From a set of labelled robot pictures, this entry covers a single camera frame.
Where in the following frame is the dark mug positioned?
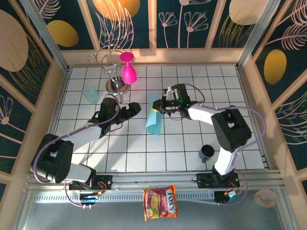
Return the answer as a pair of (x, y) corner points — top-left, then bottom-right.
(198, 144), (215, 164)

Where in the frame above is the aluminium mounting rail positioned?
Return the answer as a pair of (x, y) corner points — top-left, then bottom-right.
(24, 170), (288, 192)

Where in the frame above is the pink wine glass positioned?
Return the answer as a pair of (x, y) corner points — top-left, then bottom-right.
(119, 52), (138, 85)

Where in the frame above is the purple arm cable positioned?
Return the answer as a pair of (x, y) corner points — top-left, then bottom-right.
(183, 83), (266, 207)
(32, 94), (120, 209)

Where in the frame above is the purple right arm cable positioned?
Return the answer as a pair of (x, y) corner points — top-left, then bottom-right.
(183, 83), (266, 207)

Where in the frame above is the chrome wire glass rack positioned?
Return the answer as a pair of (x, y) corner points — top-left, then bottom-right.
(87, 44), (131, 97)

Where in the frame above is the perforated metal cable duct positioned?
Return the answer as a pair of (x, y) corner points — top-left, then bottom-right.
(33, 193), (216, 204)

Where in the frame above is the translucent teal plastic cup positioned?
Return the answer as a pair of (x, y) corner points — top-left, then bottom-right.
(82, 85), (100, 105)

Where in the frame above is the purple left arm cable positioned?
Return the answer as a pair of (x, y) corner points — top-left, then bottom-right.
(32, 94), (120, 209)

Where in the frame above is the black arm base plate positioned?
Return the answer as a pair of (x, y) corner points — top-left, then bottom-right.
(196, 172), (240, 189)
(69, 174), (113, 191)

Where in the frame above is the clear peach wine glass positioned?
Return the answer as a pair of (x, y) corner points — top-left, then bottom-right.
(253, 188), (279, 208)

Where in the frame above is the light blue cloth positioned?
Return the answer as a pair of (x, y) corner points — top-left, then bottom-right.
(145, 91), (164, 137)

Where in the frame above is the orange Fox's candy bag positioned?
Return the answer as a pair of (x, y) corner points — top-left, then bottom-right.
(142, 184), (178, 221)

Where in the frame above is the aluminium frame post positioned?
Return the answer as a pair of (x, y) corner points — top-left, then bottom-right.
(20, 0), (70, 72)
(236, 0), (281, 69)

